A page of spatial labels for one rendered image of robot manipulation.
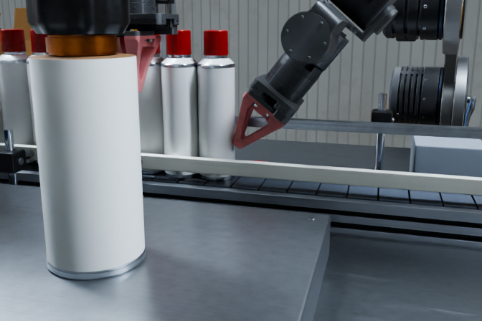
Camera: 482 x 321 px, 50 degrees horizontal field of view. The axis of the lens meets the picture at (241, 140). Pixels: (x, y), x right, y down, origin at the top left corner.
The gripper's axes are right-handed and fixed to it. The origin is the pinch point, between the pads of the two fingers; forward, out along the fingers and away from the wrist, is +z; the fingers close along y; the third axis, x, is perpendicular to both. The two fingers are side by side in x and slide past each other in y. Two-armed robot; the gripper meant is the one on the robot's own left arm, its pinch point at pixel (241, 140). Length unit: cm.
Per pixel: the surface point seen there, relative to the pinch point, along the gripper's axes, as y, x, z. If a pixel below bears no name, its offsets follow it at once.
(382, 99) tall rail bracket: -8.3, 11.7, -15.9
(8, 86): 1.9, -32.0, 16.2
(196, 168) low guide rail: 4.0, -2.0, 5.8
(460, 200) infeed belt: 2.7, 26.1, -13.1
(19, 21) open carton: -121, -111, 61
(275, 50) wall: -272, -37, 23
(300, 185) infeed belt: 1.5, 10.3, -1.0
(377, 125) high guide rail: -2.6, 13.0, -13.2
